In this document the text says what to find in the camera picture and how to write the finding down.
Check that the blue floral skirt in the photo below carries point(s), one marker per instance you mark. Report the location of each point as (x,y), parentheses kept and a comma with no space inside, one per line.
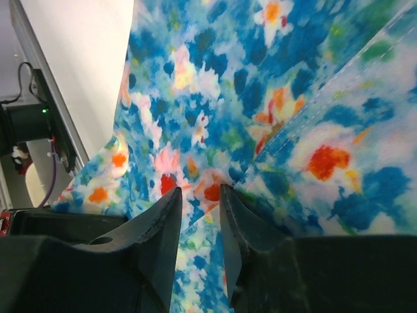
(308,108)

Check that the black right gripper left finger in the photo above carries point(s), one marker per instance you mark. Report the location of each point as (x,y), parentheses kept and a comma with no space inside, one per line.
(128,269)

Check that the aluminium table frame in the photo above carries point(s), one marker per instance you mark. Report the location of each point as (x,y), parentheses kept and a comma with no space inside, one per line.
(37,130)

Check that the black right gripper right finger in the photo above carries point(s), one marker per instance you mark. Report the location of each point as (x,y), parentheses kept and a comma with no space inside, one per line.
(268,271)

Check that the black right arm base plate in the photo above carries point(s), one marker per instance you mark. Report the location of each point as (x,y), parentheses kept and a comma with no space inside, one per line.
(59,133)

